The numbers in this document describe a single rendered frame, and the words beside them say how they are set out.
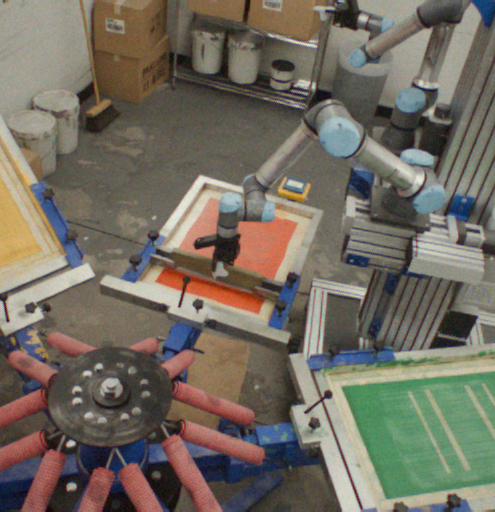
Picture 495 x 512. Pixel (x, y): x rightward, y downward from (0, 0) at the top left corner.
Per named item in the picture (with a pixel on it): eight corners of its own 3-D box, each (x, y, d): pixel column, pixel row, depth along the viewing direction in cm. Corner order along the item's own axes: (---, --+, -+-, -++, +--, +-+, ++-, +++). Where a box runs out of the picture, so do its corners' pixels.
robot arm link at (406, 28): (456, 15, 236) (355, 76, 272) (466, 9, 244) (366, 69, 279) (441, -13, 234) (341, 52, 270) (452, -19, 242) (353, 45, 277)
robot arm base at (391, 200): (419, 198, 248) (427, 176, 242) (421, 220, 237) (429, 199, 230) (380, 190, 249) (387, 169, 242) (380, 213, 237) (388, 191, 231)
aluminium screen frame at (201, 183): (199, 182, 292) (200, 175, 289) (322, 217, 283) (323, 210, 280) (123, 291, 233) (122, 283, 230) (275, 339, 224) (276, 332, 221)
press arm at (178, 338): (181, 320, 220) (182, 310, 217) (198, 325, 219) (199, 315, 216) (161, 355, 207) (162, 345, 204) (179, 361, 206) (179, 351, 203)
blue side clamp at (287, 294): (285, 284, 248) (288, 271, 243) (298, 288, 247) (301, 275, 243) (264, 337, 225) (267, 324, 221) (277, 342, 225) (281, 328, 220)
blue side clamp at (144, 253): (154, 244, 256) (154, 231, 252) (165, 248, 256) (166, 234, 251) (120, 291, 234) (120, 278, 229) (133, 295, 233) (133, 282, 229)
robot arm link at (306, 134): (324, 80, 211) (233, 181, 233) (331, 96, 203) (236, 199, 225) (349, 99, 216) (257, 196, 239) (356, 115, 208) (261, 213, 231)
